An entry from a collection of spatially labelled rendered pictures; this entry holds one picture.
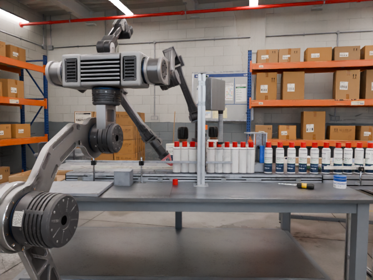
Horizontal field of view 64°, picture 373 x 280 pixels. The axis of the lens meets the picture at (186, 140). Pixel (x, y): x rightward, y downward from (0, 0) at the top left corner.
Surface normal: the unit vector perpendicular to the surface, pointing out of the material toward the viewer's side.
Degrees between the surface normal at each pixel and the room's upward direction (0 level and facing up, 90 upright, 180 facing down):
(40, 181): 90
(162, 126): 90
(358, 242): 90
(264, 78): 89
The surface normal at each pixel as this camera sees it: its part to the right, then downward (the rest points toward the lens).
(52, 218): 0.98, 0.02
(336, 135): -0.24, 0.07
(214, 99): 0.81, 0.04
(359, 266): -0.01, 0.06
